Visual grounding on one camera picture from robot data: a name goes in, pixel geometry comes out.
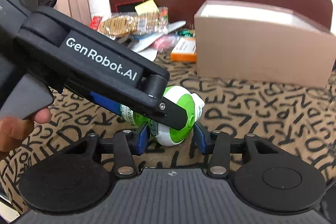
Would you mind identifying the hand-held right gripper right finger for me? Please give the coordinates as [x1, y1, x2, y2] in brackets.
[194, 121, 280, 178]

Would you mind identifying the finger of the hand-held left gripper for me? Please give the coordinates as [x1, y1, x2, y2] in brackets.
[64, 81, 138, 120]
[136, 74, 190, 132]

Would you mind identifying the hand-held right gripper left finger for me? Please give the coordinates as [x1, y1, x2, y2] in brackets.
[62, 122, 151, 179]

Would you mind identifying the green white round bottle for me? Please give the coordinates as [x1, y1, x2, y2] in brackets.
[120, 85, 206, 147]

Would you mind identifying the tan cardboard box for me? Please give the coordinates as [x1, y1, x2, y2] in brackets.
[194, 0, 336, 88]

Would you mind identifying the person's left hand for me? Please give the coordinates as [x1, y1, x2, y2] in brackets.
[0, 106, 52, 153]

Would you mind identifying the red snack packet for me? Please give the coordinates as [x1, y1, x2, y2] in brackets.
[90, 15, 105, 30]

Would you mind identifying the pink brown folder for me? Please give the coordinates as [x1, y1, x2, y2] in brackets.
[56, 0, 92, 26]

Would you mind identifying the black red-edged card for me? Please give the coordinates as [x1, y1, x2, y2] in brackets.
[115, 2, 144, 15]

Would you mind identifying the orange white small box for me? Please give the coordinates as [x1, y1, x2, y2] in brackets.
[170, 37, 197, 63]

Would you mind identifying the letter-print brown tablecloth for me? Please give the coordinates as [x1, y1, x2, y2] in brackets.
[0, 50, 336, 224]

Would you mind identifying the pink wrapped item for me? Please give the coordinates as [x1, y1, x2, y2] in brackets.
[154, 35, 177, 52]

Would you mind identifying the pile of snack packets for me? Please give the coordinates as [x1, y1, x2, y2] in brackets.
[131, 20, 187, 62]

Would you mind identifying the yellow sticky note pad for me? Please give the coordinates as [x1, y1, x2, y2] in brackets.
[135, 0, 158, 15]

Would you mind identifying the green ribbon roll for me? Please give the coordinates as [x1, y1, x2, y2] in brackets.
[176, 29, 194, 38]

